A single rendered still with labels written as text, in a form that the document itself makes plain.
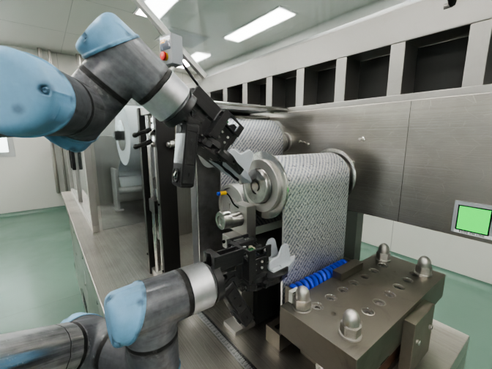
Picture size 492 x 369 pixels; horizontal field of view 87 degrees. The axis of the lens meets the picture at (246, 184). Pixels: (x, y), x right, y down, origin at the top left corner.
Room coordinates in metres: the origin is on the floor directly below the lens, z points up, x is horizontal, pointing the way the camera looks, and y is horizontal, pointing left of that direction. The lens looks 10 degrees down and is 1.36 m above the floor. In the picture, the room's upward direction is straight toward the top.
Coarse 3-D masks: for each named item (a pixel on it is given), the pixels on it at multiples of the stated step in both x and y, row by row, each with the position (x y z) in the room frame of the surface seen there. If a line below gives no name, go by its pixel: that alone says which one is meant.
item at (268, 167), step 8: (256, 160) 0.56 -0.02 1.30; (264, 160) 0.54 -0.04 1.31; (256, 168) 0.57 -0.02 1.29; (264, 168) 0.54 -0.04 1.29; (272, 168) 0.52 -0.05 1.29; (272, 176) 0.52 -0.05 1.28; (272, 184) 0.52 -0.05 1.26; (280, 184) 0.51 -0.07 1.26; (272, 192) 0.52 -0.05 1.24; (280, 192) 0.51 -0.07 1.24; (248, 200) 0.58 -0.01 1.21; (272, 200) 0.52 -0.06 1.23; (256, 208) 0.56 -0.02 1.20; (264, 208) 0.54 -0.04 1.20; (272, 208) 0.53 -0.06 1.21
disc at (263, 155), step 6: (258, 156) 0.57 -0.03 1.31; (264, 156) 0.55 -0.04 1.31; (270, 156) 0.54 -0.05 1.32; (270, 162) 0.54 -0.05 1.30; (276, 162) 0.53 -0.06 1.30; (276, 168) 0.53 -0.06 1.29; (282, 168) 0.51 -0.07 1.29; (282, 174) 0.51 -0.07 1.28; (282, 180) 0.51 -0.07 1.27; (282, 186) 0.51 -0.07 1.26; (282, 192) 0.51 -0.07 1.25; (246, 198) 0.60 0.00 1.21; (282, 198) 0.51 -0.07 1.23; (282, 204) 0.51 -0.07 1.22; (270, 210) 0.54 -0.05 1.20; (276, 210) 0.52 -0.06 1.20; (282, 210) 0.51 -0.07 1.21; (264, 216) 0.55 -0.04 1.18; (270, 216) 0.54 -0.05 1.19; (276, 216) 0.53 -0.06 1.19
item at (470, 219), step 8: (464, 208) 0.53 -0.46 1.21; (472, 208) 0.52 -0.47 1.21; (464, 216) 0.53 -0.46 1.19; (472, 216) 0.52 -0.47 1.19; (480, 216) 0.51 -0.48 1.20; (488, 216) 0.50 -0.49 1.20; (464, 224) 0.53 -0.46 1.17; (472, 224) 0.52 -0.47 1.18; (480, 224) 0.51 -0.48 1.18; (488, 224) 0.50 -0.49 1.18; (480, 232) 0.51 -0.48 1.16
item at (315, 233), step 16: (304, 208) 0.55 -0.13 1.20; (320, 208) 0.59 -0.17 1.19; (336, 208) 0.63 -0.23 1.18; (288, 224) 0.52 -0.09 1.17; (304, 224) 0.55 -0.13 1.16; (320, 224) 0.59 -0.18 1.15; (336, 224) 0.63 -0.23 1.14; (288, 240) 0.52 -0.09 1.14; (304, 240) 0.55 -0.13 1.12; (320, 240) 0.59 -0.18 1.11; (336, 240) 0.63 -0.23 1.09; (304, 256) 0.56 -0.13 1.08; (320, 256) 0.59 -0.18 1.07; (336, 256) 0.64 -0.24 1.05; (288, 272) 0.53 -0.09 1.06; (304, 272) 0.56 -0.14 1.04
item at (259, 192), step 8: (256, 176) 0.54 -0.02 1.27; (264, 176) 0.53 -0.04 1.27; (248, 184) 0.57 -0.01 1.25; (256, 184) 0.54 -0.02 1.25; (264, 184) 0.52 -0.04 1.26; (248, 192) 0.57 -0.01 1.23; (256, 192) 0.55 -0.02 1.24; (264, 192) 0.52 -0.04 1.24; (256, 200) 0.54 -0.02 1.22; (264, 200) 0.53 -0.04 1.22
